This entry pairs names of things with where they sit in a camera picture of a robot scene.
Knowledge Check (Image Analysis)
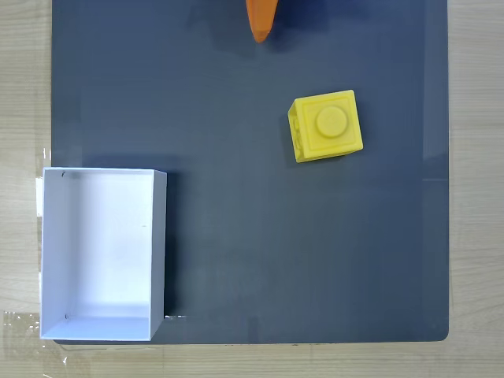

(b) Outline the yellow toy block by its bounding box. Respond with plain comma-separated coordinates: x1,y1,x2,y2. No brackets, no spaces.
287,89,364,164

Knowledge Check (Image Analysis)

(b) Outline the white open cardboard box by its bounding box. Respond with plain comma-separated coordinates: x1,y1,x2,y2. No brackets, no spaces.
39,166,169,342

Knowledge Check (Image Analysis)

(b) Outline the dark grey table mat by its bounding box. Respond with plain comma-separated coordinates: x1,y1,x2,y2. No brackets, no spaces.
50,0,450,346

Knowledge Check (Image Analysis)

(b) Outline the white paper tab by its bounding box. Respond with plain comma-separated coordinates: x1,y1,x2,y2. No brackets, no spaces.
35,176,45,217

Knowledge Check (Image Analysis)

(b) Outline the clear adhesive tape piece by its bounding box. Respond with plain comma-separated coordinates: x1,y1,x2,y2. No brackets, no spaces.
2,309,42,355

